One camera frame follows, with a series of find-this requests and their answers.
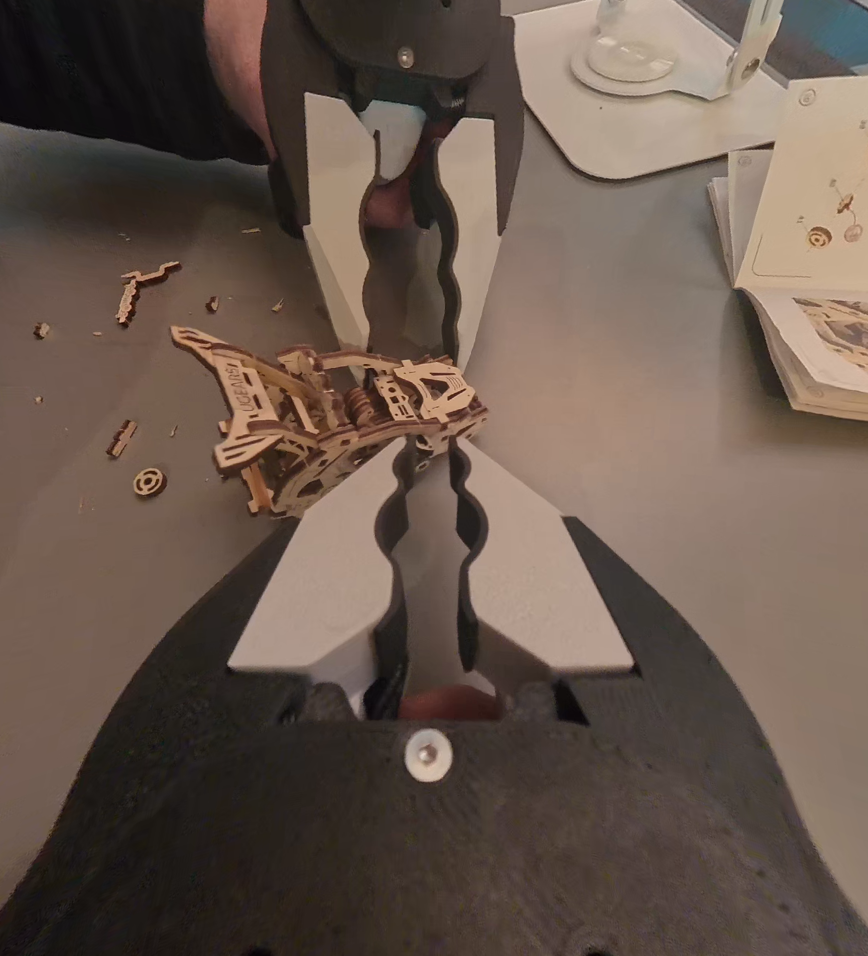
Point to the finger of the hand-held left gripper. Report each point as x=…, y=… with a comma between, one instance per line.
x=333, y=209
x=478, y=224

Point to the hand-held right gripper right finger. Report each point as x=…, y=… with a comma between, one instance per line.
x=553, y=590

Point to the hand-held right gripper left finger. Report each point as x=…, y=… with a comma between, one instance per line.
x=307, y=590

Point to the wooden mechanical model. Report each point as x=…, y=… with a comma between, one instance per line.
x=314, y=463

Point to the perforated wooden link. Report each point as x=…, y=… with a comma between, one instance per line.
x=396, y=399

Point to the person's left forearm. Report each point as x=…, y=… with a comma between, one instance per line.
x=68, y=60

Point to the person's right hand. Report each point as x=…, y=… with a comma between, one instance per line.
x=449, y=702

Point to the person's left hand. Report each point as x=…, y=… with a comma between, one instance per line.
x=239, y=75

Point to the white tablet stand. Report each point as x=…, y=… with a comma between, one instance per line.
x=628, y=119

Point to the zigzag wooden piece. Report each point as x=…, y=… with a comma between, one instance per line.
x=154, y=276

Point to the small notched wooden block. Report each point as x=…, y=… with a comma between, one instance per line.
x=121, y=438

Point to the open instruction booklet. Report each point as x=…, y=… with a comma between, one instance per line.
x=800, y=187

